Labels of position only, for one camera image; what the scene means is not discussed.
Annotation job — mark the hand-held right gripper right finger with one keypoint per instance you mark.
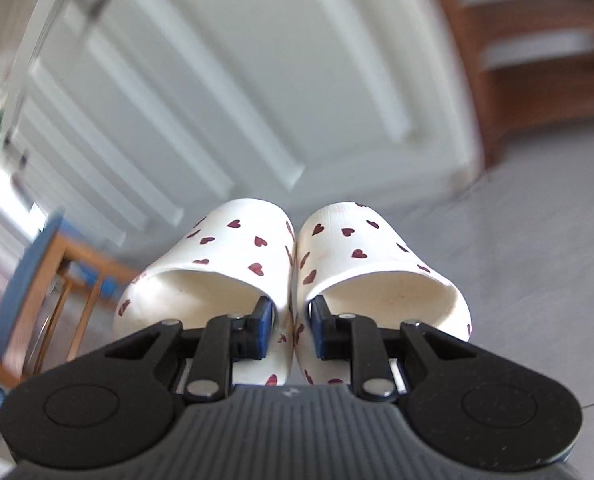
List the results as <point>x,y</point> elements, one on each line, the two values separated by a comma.
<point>319,327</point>

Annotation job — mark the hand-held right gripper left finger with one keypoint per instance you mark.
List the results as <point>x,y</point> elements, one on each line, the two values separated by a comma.
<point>263,327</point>

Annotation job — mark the white heart-print slipper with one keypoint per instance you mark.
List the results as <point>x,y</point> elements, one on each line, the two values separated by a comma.
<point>357,260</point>
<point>227,255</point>

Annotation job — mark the wooden chair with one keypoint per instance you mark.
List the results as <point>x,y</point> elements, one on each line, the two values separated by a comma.
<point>52,290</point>

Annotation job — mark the white panelled cabinet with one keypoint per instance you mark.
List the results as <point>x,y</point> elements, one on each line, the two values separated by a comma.
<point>227,85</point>

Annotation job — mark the wooden shoe rack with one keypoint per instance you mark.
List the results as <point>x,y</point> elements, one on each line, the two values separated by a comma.
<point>537,60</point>

